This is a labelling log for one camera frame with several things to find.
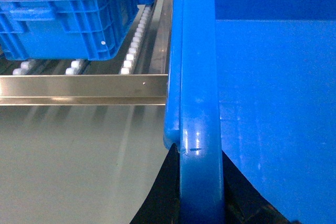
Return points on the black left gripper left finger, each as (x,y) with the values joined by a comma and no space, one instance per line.
(162,204)

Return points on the large blue plastic crate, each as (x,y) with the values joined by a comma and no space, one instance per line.
(254,79)

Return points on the blue crate on shelf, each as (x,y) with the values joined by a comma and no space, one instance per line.
(65,29)

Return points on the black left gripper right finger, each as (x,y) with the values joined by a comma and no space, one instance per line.
(243,202)

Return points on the stainless steel roller shelf rack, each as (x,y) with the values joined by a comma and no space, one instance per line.
(144,83)

